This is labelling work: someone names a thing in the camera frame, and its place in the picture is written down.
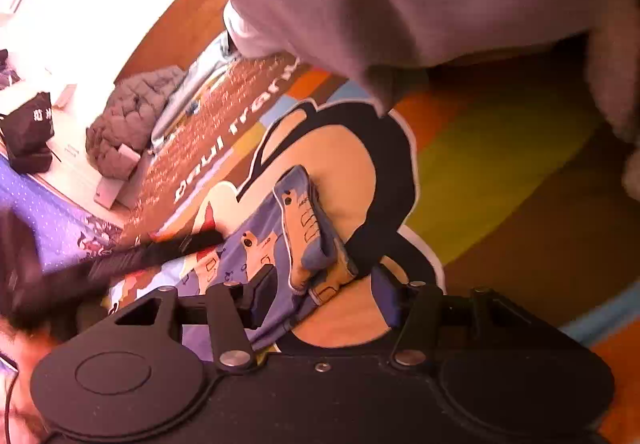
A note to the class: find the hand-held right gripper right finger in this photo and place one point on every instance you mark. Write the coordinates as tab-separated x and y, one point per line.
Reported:
386	296

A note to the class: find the brown quilted jacket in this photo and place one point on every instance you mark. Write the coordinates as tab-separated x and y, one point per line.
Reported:
132	119

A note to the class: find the purple printed cloth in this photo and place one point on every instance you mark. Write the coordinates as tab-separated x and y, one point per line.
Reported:
45	209

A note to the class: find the colourful cartoon printed blanket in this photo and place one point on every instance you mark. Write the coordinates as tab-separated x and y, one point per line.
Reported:
480	184

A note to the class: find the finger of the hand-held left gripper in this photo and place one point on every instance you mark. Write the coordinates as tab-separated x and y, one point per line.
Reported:
150	255

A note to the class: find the light blue pillow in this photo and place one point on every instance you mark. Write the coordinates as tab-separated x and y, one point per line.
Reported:
180	99

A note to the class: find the blue printed pants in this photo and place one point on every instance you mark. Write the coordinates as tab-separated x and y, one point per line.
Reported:
295	229

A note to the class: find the black bag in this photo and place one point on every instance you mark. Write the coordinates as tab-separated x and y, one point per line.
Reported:
27	129

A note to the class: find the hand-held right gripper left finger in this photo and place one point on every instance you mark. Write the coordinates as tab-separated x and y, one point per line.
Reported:
261	296

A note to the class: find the wooden headboard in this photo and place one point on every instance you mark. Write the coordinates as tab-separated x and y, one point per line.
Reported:
175	24

